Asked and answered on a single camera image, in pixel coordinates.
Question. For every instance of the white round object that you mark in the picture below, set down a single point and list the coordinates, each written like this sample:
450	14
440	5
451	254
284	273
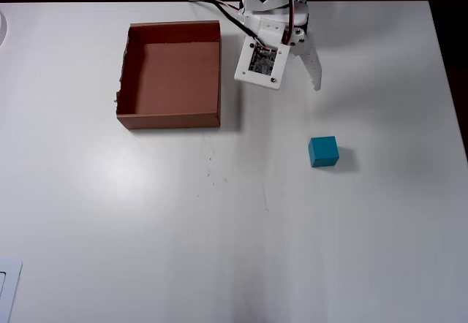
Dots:
3	29

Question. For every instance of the blue cube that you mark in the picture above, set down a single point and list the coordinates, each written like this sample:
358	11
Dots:
323	151

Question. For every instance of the white wrist camera mount plate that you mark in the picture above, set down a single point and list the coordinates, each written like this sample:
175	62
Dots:
256	75

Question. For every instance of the white flat device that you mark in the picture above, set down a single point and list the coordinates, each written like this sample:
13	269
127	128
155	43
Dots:
11	286

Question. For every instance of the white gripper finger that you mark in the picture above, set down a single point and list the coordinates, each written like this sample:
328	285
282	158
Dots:
310	63

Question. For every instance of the brown cardboard box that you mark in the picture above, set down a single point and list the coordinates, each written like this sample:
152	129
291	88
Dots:
175	74

